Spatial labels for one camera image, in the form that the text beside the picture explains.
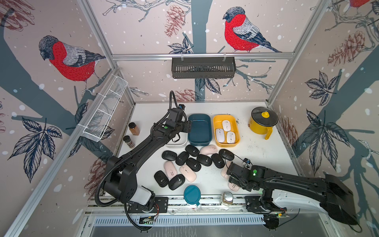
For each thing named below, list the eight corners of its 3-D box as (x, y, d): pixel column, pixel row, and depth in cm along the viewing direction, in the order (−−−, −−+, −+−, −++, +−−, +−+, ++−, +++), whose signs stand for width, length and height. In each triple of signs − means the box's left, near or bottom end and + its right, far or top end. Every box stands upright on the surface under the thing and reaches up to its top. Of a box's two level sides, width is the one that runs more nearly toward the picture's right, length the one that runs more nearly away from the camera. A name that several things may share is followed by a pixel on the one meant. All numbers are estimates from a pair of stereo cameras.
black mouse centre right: (195, 162, 90) (195, 160, 88) (198, 154, 94) (199, 152, 91) (209, 168, 88) (210, 166, 85) (212, 160, 91) (213, 158, 89)
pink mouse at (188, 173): (191, 184, 82) (191, 183, 81) (178, 169, 88) (178, 168, 86) (198, 177, 85) (198, 176, 83) (186, 163, 90) (185, 161, 89)
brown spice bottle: (133, 137, 105) (127, 127, 95) (135, 132, 108) (129, 122, 98) (140, 137, 105) (134, 127, 95) (141, 132, 108) (136, 122, 98)
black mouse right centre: (218, 171, 86) (219, 169, 84) (209, 157, 91) (209, 156, 89) (226, 165, 88) (227, 164, 86) (216, 153, 93) (216, 151, 92)
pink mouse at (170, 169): (168, 179, 84) (168, 178, 81) (163, 165, 89) (162, 163, 87) (178, 174, 85) (178, 173, 83) (172, 160, 91) (171, 158, 88)
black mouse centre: (184, 165, 89) (184, 163, 87) (189, 158, 92) (189, 156, 90) (198, 173, 86) (198, 172, 84) (202, 166, 89) (202, 164, 87)
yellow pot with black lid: (244, 131, 103) (250, 121, 93) (250, 114, 113) (256, 103, 103) (267, 141, 98) (275, 130, 88) (272, 122, 108) (279, 111, 99)
